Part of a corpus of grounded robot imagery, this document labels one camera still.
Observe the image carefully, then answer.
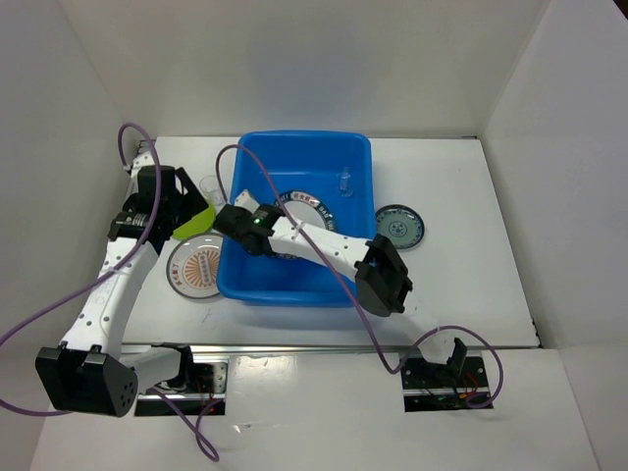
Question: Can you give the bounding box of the orange sunburst pattern plate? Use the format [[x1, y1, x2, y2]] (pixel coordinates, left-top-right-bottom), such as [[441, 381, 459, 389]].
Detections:
[[166, 233, 223, 300]]

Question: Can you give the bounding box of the dark green lettered plate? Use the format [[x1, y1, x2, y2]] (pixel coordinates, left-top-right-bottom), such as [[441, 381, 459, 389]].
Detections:
[[273, 189, 339, 260]]

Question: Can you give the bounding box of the small blue patterned plate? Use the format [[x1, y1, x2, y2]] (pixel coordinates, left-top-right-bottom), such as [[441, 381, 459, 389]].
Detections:
[[376, 204, 426, 250]]

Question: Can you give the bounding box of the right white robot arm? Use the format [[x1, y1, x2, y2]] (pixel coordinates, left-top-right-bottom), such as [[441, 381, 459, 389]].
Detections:
[[214, 204, 413, 317]]

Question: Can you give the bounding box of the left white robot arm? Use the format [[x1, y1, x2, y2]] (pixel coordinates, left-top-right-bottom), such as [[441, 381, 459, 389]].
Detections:
[[35, 165, 208, 417]]

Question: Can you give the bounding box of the blue plastic bin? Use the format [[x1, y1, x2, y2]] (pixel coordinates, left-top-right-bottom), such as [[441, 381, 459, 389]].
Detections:
[[217, 131, 377, 308]]

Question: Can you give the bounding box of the green plastic plate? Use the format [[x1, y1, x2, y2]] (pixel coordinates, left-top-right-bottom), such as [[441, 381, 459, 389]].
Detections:
[[173, 202, 216, 240]]

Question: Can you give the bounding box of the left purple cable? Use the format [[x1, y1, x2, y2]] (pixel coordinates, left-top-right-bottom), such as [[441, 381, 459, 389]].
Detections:
[[0, 122, 220, 462]]

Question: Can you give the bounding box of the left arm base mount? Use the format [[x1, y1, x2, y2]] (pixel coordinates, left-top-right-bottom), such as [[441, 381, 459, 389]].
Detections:
[[155, 355, 229, 416]]

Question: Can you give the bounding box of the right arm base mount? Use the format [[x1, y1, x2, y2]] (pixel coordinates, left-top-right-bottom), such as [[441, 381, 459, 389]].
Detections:
[[399, 355, 492, 412]]

